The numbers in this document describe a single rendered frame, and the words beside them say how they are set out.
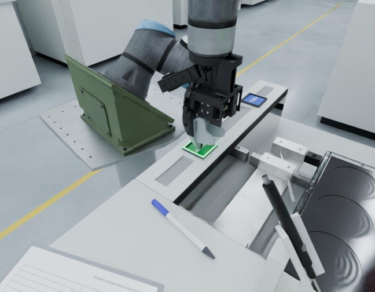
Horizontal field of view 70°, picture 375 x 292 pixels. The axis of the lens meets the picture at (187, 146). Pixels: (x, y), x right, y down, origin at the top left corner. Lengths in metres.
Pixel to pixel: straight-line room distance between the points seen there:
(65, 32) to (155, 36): 2.77
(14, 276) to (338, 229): 0.53
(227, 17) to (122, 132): 0.45
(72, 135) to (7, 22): 2.24
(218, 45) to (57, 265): 0.39
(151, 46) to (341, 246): 0.69
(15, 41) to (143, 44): 2.33
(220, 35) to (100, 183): 1.61
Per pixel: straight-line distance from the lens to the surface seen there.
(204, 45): 0.42
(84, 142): 0.88
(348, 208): 0.63
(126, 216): 0.46
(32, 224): 1.85
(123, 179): 1.07
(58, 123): 1.01
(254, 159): 0.75
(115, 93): 0.70
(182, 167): 0.54
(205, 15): 0.42
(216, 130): 0.55
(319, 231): 0.56
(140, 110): 0.76
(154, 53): 0.86
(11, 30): 3.09
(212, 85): 0.47
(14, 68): 3.14
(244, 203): 0.58
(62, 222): 1.78
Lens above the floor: 1.32
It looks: 39 degrees down
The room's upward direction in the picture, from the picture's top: straight up
